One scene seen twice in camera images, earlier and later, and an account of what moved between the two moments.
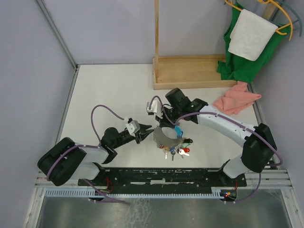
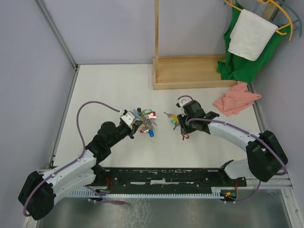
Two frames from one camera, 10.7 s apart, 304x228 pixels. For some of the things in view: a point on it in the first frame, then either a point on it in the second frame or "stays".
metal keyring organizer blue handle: x=167 y=143 -> x=147 y=116
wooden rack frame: x=184 y=72 stays
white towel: x=250 y=35 stays
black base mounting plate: x=162 y=178 stays
